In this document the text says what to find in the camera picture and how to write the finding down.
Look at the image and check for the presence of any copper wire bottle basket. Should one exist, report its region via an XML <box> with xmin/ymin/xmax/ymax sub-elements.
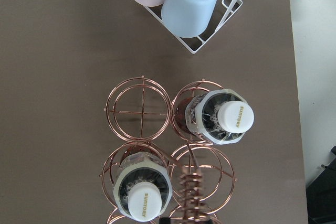
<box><xmin>101</xmin><ymin>76</ymin><xmax>236</xmax><ymax>223</ymax></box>

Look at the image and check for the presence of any tea bottle front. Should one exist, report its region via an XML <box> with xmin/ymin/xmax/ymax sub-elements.
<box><xmin>175</xmin><ymin>89</ymin><xmax>255</xmax><ymax>145</ymax></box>

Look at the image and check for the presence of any tea bottle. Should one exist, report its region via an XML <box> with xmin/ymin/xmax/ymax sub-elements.
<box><xmin>175</xmin><ymin>89</ymin><xmax>255</xmax><ymax>145</ymax></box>
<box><xmin>113</xmin><ymin>145</ymin><xmax>172</xmax><ymax>222</ymax></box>

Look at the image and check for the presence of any tea bottle middle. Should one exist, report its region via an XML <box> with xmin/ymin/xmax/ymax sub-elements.
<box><xmin>113</xmin><ymin>145</ymin><xmax>172</xmax><ymax>222</ymax></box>

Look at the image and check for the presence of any light blue cup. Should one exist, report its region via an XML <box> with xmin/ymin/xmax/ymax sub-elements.
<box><xmin>161</xmin><ymin>0</ymin><xmax>217</xmax><ymax>38</ymax></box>

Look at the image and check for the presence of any black equipment case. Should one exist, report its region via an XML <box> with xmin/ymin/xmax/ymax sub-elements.
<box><xmin>306</xmin><ymin>158</ymin><xmax>335</xmax><ymax>223</ymax></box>

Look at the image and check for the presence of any white wire cup rack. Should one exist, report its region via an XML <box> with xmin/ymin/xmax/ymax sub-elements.
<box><xmin>104</xmin><ymin>0</ymin><xmax>253</xmax><ymax>55</ymax></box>

